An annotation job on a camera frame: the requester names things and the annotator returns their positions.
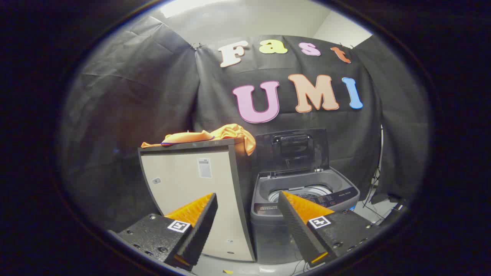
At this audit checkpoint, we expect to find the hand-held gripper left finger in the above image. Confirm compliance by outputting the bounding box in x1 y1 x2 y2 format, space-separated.
109 193 218 271

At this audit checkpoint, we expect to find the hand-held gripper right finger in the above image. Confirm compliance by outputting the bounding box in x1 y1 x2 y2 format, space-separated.
278 191 384 268

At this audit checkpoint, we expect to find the grey washing machine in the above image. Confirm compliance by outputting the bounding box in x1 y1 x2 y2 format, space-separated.
250 167 360 265

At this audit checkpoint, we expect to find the orange shirt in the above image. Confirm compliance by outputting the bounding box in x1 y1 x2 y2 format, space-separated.
141 123 256 156

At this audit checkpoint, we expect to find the beige cabinet with dark sides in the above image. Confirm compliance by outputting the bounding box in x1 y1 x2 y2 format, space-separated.
138 138 257 263

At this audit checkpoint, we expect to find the black backdrop cloth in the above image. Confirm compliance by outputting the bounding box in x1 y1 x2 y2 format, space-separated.
59 15 430 230

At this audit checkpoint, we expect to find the black cable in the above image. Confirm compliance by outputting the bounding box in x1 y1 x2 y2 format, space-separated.
362 126 385 220

